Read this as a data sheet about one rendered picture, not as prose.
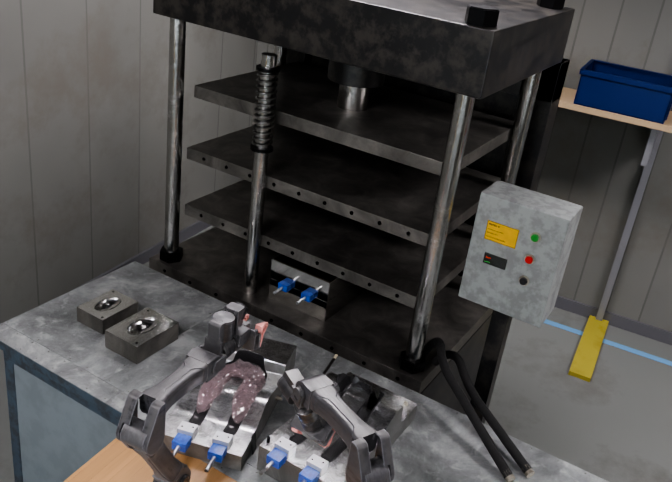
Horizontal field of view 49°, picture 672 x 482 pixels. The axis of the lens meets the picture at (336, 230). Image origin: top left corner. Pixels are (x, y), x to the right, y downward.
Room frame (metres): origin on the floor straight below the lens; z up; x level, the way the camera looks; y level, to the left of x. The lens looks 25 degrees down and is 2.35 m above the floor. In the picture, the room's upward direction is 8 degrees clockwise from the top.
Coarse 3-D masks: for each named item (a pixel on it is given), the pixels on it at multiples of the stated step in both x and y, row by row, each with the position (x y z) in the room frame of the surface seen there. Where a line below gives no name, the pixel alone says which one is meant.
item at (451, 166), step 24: (168, 72) 2.78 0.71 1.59; (168, 96) 2.77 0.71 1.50; (456, 96) 2.23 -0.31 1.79; (528, 96) 2.80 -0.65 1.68; (168, 120) 2.77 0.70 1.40; (456, 120) 2.21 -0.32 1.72; (528, 120) 2.81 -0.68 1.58; (168, 144) 2.77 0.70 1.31; (456, 144) 2.21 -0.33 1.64; (168, 168) 2.76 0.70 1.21; (456, 168) 2.21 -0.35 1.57; (504, 168) 2.82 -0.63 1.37; (168, 192) 2.76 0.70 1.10; (168, 216) 2.76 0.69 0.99; (432, 216) 2.23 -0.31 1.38; (168, 240) 2.76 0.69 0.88; (432, 240) 2.21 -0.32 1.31; (432, 264) 2.21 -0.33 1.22; (432, 288) 2.21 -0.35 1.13; (408, 360) 2.20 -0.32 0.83
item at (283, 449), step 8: (280, 440) 1.61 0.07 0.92; (288, 440) 1.62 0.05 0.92; (280, 448) 1.59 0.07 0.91; (288, 448) 1.59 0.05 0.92; (272, 456) 1.56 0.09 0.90; (280, 456) 1.56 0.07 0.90; (288, 456) 1.58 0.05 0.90; (272, 464) 1.54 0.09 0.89; (280, 464) 1.55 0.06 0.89; (264, 472) 1.51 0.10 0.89
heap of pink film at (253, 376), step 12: (240, 360) 1.98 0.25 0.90; (228, 372) 1.91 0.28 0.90; (240, 372) 1.92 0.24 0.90; (252, 372) 1.93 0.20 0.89; (204, 384) 1.83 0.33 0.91; (216, 384) 1.82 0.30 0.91; (252, 384) 1.83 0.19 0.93; (264, 384) 1.89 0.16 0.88; (204, 396) 1.79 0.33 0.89; (216, 396) 1.79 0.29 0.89; (240, 396) 1.79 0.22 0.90; (252, 396) 1.80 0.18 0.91; (204, 408) 1.76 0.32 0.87; (240, 408) 1.76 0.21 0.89; (240, 420) 1.73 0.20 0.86
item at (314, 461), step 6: (312, 456) 1.57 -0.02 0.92; (318, 456) 1.57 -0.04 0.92; (306, 462) 1.55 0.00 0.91; (312, 462) 1.54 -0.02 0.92; (318, 462) 1.55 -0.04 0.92; (324, 462) 1.55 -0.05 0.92; (306, 468) 1.53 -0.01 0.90; (312, 468) 1.54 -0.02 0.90; (318, 468) 1.53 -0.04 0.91; (324, 468) 1.54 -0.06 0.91; (300, 474) 1.51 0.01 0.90; (306, 474) 1.51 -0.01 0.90; (312, 474) 1.51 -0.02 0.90; (318, 474) 1.52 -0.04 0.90; (300, 480) 1.51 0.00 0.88; (306, 480) 1.50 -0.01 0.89; (312, 480) 1.49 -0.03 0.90
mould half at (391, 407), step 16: (368, 384) 2.00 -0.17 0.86; (352, 400) 1.82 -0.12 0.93; (384, 400) 1.83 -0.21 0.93; (400, 400) 1.93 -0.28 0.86; (384, 416) 1.76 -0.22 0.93; (400, 416) 1.81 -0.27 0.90; (288, 432) 1.68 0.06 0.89; (400, 432) 1.83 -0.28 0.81; (272, 448) 1.61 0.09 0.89; (304, 448) 1.62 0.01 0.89; (320, 448) 1.64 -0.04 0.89; (288, 464) 1.56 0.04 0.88; (304, 464) 1.56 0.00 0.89; (336, 464) 1.58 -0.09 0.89; (288, 480) 1.56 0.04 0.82; (320, 480) 1.51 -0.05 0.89; (336, 480) 1.52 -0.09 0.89
